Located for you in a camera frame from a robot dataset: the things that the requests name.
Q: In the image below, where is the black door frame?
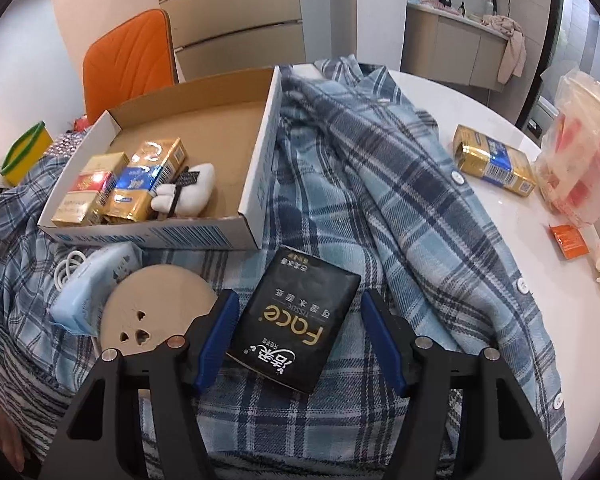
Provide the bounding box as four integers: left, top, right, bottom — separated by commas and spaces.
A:
515, 0, 592, 131

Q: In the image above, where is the cardboard box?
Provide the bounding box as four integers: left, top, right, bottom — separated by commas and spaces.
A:
37, 65, 283, 251

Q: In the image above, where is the beige vanity cabinet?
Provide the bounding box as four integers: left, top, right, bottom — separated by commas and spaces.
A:
400, 0, 511, 92

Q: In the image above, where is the white power cable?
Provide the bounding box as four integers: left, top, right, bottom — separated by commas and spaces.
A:
55, 250, 103, 356

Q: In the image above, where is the round wooden board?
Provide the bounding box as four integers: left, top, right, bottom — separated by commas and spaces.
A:
99, 266, 218, 356

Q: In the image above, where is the beige refrigerator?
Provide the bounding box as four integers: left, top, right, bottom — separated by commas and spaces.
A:
147, 0, 307, 83

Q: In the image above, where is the orange padded chair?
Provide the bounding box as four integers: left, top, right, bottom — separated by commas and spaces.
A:
82, 8, 178, 123

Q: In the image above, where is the yellow bin with green rim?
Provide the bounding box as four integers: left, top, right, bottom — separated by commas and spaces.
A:
0, 121, 55, 187

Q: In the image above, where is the beige towel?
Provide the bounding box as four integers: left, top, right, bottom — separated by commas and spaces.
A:
481, 14, 529, 86

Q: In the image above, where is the light blue power strip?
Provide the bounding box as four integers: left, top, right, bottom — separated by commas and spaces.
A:
50, 241, 143, 337

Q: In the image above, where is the black tissue packet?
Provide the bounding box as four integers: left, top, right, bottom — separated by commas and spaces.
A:
225, 246, 362, 395

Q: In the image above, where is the clear plastic bag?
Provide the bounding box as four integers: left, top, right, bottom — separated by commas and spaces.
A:
532, 67, 600, 227

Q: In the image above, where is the white plush toy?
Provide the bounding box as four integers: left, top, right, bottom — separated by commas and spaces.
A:
152, 162, 216, 219

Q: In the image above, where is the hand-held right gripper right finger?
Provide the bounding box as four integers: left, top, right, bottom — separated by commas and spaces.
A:
361, 290, 563, 480

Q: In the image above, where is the blue plaid shirt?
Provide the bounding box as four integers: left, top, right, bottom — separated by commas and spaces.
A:
0, 52, 567, 467

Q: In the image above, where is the small orange sachet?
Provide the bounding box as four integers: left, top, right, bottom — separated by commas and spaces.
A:
550, 224, 589, 261

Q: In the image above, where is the gold blue tissue packet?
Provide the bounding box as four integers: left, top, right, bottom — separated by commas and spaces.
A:
102, 138, 188, 222
452, 124, 537, 197

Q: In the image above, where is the person's left hand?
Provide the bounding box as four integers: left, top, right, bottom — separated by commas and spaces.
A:
0, 392, 32, 472

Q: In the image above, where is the white red paper cup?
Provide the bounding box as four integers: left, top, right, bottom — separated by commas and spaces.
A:
550, 85, 600, 216

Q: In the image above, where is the sequined pouch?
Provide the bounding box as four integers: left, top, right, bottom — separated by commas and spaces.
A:
45, 130, 89, 159

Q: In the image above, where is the grey striped blanket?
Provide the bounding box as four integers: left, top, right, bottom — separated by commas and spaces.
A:
0, 280, 461, 480

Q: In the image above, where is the gold red tissue packet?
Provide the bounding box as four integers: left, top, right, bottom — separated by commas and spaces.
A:
51, 152, 128, 227

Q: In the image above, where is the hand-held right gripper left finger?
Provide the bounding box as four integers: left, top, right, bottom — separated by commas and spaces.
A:
40, 290, 241, 480

